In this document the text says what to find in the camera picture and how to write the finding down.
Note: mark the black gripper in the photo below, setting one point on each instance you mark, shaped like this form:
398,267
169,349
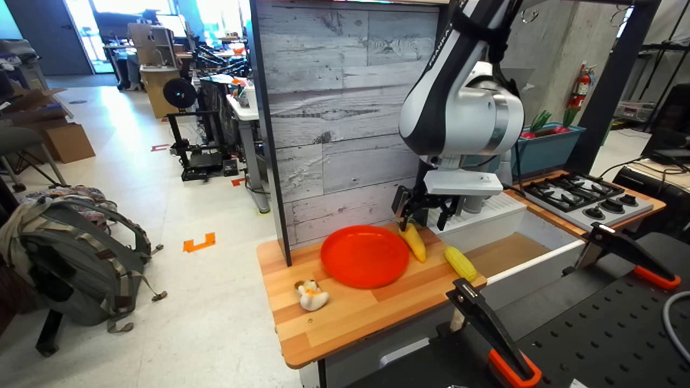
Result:
442,190

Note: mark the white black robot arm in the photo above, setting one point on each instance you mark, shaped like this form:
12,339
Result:
462,104

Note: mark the yellow corn plush toy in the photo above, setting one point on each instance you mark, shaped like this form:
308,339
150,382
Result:
459,263

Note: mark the red round plate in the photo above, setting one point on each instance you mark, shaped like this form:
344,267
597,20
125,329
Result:
364,257

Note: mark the small white plush toy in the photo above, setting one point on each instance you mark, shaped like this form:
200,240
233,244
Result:
310,296

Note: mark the toy stove top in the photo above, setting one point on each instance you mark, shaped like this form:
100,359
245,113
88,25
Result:
580,202

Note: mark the wooden counter top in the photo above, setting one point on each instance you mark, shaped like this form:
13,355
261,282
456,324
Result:
351,313

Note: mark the white sink basin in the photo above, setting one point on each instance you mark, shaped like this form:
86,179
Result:
507,239

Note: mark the blue bin of toys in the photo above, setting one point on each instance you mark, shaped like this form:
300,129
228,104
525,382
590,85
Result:
544,151

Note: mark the grey wood backsplash panel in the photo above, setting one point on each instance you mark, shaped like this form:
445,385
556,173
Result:
330,81

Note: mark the orange black clamp right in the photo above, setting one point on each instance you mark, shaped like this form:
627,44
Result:
603,240

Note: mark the orange black clamp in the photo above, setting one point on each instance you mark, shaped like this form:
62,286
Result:
510,365
603,240

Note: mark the orange black clamp left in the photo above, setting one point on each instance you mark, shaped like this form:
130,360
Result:
510,365

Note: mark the red fire extinguisher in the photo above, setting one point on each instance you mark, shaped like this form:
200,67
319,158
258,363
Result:
578,94

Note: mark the black perforated board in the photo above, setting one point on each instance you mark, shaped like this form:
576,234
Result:
578,331

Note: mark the grey backpack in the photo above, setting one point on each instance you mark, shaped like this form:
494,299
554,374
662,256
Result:
80,257

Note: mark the cardboard box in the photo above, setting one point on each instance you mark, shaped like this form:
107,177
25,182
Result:
67,143

